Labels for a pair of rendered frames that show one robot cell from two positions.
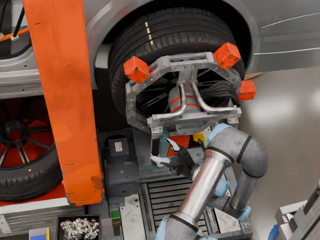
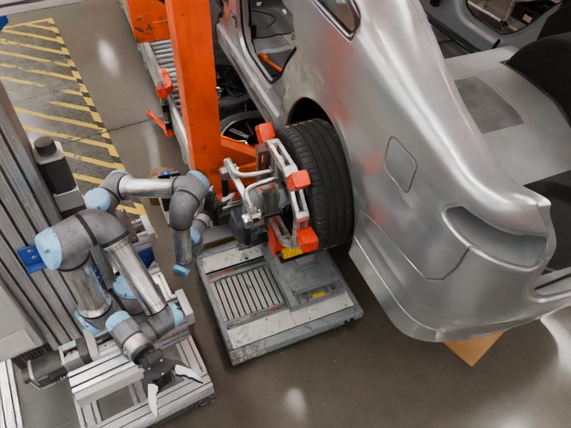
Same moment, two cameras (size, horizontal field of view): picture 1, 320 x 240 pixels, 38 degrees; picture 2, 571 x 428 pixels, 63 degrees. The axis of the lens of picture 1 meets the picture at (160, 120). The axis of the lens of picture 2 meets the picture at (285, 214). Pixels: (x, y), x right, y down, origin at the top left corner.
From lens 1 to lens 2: 2.07 m
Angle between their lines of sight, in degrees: 48
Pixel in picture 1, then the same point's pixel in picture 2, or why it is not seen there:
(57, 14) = not seen: outside the picture
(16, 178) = not seen: hidden behind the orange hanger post
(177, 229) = (115, 177)
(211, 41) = (304, 160)
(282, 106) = (422, 391)
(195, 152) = (297, 283)
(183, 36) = (296, 138)
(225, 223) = (238, 334)
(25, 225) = not seen: hidden behind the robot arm
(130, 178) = (237, 222)
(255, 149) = (177, 197)
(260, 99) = (421, 363)
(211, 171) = (161, 182)
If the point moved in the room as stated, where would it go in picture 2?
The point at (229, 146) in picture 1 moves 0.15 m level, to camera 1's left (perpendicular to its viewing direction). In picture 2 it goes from (179, 183) to (179, 160)
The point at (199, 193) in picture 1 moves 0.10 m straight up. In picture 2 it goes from (144, 181) to (138, 165)
